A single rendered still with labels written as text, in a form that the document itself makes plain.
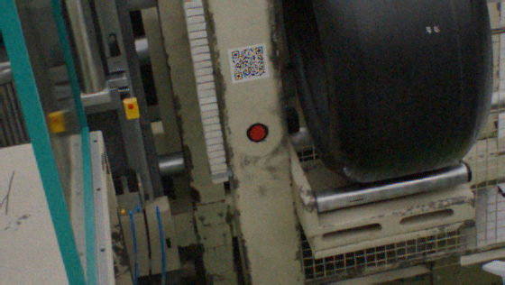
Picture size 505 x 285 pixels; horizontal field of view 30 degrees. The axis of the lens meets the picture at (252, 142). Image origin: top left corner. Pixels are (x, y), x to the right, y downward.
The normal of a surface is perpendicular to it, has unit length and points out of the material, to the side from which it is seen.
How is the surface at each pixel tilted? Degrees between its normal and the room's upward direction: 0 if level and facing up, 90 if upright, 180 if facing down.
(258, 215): 90
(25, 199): 0
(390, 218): 90
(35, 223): 0
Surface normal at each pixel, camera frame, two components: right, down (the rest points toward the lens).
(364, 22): -0.17, 0.05
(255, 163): 0.18, 0.48
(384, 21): 0.10, 0.00
